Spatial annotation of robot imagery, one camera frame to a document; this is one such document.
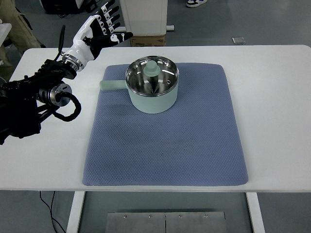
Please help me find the white blue sneaker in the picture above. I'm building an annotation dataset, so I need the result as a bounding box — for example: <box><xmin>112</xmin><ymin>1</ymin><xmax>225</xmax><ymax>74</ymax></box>
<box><xmin>186</xmin><ymin>0</ymin><xmax>207</xmax><ymax>8</ymax></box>

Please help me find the white pedestal base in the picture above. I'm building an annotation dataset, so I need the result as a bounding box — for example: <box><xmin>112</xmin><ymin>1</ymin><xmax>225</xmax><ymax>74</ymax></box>
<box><xmin>120</xmin><ymin>0</ymin><xmax>175</xmax><ymax>36</ymax></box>

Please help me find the blue quilted mat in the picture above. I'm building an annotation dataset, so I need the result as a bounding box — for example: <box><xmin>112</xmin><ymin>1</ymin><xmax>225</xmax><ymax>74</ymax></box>
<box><xmin>83</xmin><ymin>63</ymin><xmax>248</xmax><ymax>186</ymax></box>

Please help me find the white table leg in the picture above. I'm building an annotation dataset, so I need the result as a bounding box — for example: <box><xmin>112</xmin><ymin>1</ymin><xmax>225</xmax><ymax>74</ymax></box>
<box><xmin>66</xmin><ymin>191</ymin><xmax>86</xmax><ymax>233</ymax></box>
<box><xmin>245</xmin><ymin>192</ymin><xmax>265</xmax><ymax>233</ymax></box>

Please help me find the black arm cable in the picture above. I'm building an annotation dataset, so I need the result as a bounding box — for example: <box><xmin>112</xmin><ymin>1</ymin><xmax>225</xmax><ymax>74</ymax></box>
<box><xmin>52</xmin><ymin>24</ymin><xmax>82</xmax><ymax>122</ymax></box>

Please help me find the black equipment on floor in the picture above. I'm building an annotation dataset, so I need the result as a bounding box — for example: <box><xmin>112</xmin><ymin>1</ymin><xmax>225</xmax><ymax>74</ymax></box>
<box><xmin>39</xmin><ymin>0</ymin><xmax>99</xmax><ymax>15</ymax></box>

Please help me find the person in khaki trousers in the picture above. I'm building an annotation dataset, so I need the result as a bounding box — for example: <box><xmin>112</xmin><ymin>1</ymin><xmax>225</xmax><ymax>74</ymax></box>
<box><xmin>0</xmin><ymin>0</ymin><xmax>43</xmax><ymax>81</ymax></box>

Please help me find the glass lid with green knob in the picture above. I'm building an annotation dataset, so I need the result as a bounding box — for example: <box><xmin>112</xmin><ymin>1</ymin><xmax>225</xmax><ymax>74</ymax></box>
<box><xmin>125</xmin><ymin>56</ymin><xmax>179</xmax><ymax>97</ymax></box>

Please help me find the metal floor plate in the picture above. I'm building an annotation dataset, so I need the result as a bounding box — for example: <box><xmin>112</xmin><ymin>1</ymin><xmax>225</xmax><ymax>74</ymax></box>
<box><xmin>105</xmin><ymin>212</ymin><xmax>227</xmax><ymax>233</ymax></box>

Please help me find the green pot with handle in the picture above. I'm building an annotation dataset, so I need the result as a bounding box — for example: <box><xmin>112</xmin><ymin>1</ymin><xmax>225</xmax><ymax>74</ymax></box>
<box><xmin>100</xmin><ymin>78</ymin><xmax>178</xmax><ymax>114</ymax></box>

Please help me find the white table right leg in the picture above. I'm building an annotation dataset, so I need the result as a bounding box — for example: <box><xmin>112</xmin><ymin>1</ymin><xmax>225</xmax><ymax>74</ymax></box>
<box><xmin>245</xmin><ymin>192</ymin><xmax>265</xmax><ymax>233</ymax></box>

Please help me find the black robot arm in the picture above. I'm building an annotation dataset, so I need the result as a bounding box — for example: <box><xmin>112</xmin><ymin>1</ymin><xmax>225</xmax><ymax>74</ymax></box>
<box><xmin>0</xmin><ymin>60</ymin><xmax>81</xmax><ymax>144</ymax></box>

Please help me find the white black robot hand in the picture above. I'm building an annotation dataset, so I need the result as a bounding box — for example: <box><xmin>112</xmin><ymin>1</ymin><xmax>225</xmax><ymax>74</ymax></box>
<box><xmin>62</xmin><ymin>0</ymin><xmax>133</xmax><ymax>71</ymax></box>

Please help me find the cardboard box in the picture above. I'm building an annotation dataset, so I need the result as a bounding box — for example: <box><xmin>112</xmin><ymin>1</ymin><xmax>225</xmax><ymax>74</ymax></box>
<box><xmin>130</xmin><ymin>35</ymin><xmax>166</xmax><ymax>47</ymax></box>

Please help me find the white table left leg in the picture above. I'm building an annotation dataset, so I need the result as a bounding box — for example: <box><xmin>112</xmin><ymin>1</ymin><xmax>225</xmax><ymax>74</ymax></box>
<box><xmin>66</xmin><ymin>191</ymin><xmax>86</xmax><ymax>233</ymax></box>

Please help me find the grey floor socket cover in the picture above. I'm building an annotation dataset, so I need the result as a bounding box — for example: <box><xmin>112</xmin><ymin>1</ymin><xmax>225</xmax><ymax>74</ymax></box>
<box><xmin>232</xmin><ymin>36</ymin><xmax>246</xmax><ymax>45</ymax></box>

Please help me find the black floor cable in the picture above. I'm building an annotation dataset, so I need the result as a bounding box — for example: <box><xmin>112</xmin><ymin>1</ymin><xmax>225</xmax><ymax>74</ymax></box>
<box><xmin>39</xmin><ymin>190</ymin><xmax>67</xmax><ymax>233</ymax></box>

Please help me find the white side table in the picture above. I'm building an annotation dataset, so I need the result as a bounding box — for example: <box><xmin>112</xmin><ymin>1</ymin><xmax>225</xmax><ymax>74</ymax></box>
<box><xmin>0</xmin><ymin>23</ymin><xmax>12</xmax><ymax>46</ymax></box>

